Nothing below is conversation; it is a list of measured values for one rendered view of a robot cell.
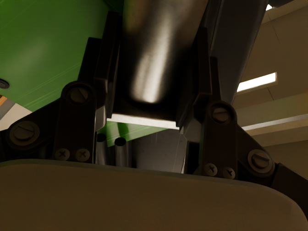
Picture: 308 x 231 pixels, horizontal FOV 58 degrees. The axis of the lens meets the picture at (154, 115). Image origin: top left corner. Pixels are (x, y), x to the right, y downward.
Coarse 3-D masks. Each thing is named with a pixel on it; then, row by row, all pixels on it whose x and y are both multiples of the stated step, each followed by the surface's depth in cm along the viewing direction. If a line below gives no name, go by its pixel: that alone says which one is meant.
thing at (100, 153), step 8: (104, 136) 23; (104, 144) 23; (120, 144) 22; (128, 144) 25; (104, 152) 23; (112, 152) 26; (120, 152) 23; (128, 152) 25; (104, 160) 24; (112, 160) 27; (120, 160) 23; (128, 160) 26
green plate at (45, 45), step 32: (0, 0) 13; (32, 0) 13; (64, 0) 13; (96, 0) 13; (0, 32) 15; (32, 32) 14; (64, 32) 14; (96, 32) 14; (0, 64) 17; (32, 64) 16; (64, 64) 16; (32, 96) 19; (128, 128) 22; (160, 128) 22
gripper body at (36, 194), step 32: (32, 160) 8; (0, 192) 7; (32, 192) 7; (64, 192) 7; (96, 192) 7; (128, 192) 7; (160, 192) 8; (192, 192) 8; (224, 192) 8; (256, 192) 8; (0, 224) 6; (32, 224) 7; (64, 224) 7; (96, 224) 7; (128, 224) 7; (160, 224) 7; (192, 224) 7; (224, 224) 7; (256, 224) 7; (288, 224) 8
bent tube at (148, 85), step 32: (128, 0) 9; (160, 0) 9; (192, 0) 9; (128, 32) 10; (160, 32) 10; (192, 32) 10; (128, 64) 12; (160, 64) 11; (128, 96) 13; (160, 96) 13
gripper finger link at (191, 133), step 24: (192, 48) 12; (192, 72) 11; (216, 72) 12; (192, 96) 11; (216, 96) 11; (192, 120) 11; (192, 144) 12; (240, 144) 10; (240, 168) 10; (264, 168) 10
